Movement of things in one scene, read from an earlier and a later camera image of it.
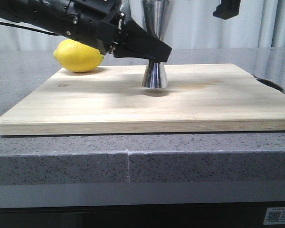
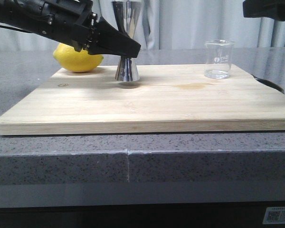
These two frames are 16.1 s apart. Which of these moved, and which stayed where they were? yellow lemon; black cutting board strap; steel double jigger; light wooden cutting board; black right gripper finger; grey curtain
Moved: steel double jigger; black right gripper finger
Stayed: grey curtain; black cutting board strap; light wooden cutting board; yellow lemon
